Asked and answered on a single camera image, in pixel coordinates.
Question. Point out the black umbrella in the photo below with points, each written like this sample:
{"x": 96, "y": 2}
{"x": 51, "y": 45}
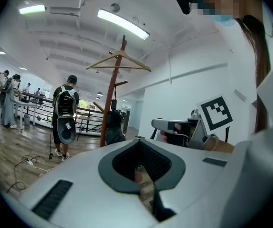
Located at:
{"x": 113, "y": 122}

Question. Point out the black head-mounted camera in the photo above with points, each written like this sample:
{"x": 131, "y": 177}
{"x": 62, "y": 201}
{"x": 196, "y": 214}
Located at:
{"x": 182, "y": 0}

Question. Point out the teal face mask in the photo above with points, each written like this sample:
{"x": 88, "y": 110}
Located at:
{"x": 224, "y": 20}

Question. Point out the white power strip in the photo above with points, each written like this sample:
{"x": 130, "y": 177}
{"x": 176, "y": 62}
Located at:
{"x": 29, "y": 162}

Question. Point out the black metal railing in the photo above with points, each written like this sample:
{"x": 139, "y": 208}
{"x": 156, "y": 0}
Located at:
{"x": 86, "y": 122}

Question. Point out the round ceiling dome sensor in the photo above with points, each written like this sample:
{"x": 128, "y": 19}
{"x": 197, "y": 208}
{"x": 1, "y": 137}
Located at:
{"x": 115, "y": 7}

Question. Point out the brown wooden coat stand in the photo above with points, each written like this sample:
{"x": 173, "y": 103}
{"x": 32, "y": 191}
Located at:
{"x": 107, "y": 98}

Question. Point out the person's right hand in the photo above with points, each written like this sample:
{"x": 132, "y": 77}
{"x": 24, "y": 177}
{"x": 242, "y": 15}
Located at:
{"x": 163, "y": 136}

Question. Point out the person's left hand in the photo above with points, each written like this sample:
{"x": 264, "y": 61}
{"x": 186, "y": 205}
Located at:
{"x": 138, "y": 177}

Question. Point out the black and white backpack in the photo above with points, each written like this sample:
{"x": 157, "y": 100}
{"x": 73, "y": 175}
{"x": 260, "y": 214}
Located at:
{"x": 65, "y": 103}

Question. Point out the person's right forearm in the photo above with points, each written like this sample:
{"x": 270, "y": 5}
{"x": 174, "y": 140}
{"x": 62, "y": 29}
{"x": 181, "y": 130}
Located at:
{"x": 224, "y": 147}

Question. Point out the white table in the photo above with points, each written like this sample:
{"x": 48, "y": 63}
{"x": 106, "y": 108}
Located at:
{"x": 25, "y": 104}

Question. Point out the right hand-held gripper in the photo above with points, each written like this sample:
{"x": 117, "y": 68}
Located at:
{"x": 215, "y": 113}

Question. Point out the long ceiling light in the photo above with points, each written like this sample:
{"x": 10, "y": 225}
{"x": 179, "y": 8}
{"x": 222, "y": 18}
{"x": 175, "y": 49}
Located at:
{"x": 31, "y": 9}
{"x": 123, "y": 24}

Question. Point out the person's white shirt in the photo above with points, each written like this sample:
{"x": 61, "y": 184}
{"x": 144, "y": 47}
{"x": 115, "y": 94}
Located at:
{"x": 240, "y": 79}

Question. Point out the ceiling air conditioner unit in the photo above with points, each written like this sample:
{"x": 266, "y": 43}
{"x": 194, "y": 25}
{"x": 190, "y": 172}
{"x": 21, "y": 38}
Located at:
{"x": 65, "y": 11}

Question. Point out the white wall conduit pipe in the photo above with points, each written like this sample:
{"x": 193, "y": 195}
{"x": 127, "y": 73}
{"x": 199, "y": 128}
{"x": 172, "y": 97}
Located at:
{"x": 170, "y": 65}

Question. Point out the grey waste bin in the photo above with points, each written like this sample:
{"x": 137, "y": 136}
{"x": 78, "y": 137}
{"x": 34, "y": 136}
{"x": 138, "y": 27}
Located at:
{"x": 26, "y": 120}

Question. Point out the wooden clothes hanger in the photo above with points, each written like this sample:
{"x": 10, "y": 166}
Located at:
{"x": 129, "y": 59}

